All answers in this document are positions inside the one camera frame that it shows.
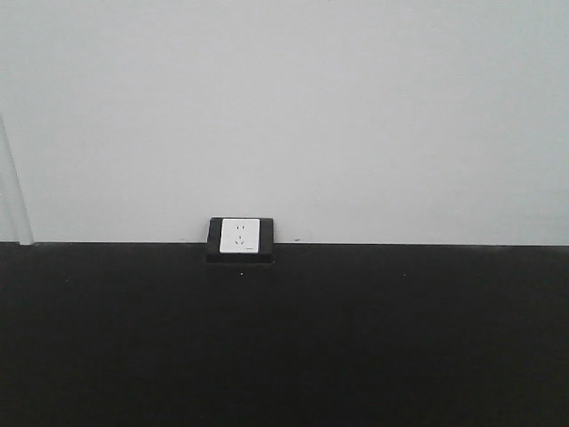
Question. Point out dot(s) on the white wall power socket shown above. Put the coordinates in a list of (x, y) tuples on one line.
[(240, 236)]

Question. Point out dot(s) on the black socket mounting box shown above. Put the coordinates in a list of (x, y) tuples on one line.
[(266, 252)]

